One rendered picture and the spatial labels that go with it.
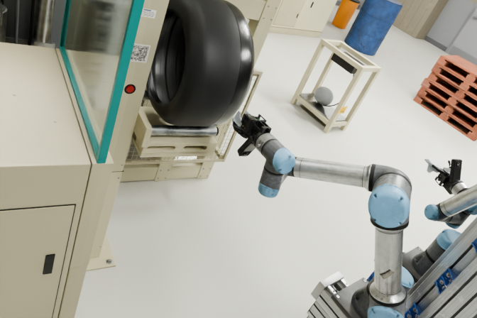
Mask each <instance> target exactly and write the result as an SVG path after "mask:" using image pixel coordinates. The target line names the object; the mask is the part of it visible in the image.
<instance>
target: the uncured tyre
mask: <svg viewBox="0 0 477 318"><path fill-rule="evenodd" d="M254 60H255V53H254V44H253V37H252V34H251V30H250V28H249V26H248V24H247V21H246V19H245V17H244V15H243V14H242V12H241V11H240V10H239V8H237V7H236V6H235V5H233V4H232V3H230V2H228V1H226V0H169V3H168V7H167V11H166V14H165V18H164V21H163V26H162V29H161V32H160V37H159V40H158V44H157V48H156V50H155V55H154V58H153V63H152V65H151V69H150V73H149V76H148V81H147V84H146V87H147V91H148V96H149V99H150V102H151V104H152V106H153V108H154V109H155V111H156V112H157V113H158V114H159V116H160V117H161V118H162V119H163V120H164V121H165V122H167V123H169V124H172V125H175V126H203V127H213V126H218V125H221V124H224V123H226V122H227V121H228V120H229V119H230V118H231V117H232V116H233V115H234V114H235V113H236V112H237V111H238V110H239V108H240V107H241V105H242V103H243V102H244V100H245V98H246V96H247V94H248V91H249V89H250V86H251V81H252V78H253V70H254Z"/></svg>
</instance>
